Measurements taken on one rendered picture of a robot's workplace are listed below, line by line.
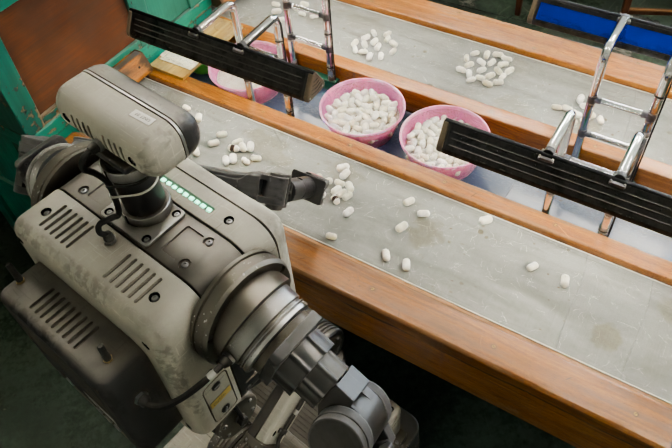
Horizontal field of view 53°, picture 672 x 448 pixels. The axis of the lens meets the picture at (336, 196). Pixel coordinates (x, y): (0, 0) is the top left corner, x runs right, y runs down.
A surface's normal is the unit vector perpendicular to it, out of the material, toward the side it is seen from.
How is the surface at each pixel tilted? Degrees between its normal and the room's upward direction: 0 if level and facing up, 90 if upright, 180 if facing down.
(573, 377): 0
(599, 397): 0
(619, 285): 0
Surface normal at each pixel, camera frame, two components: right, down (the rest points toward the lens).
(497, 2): -0.06, -0.66
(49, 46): 0.85, 0.36
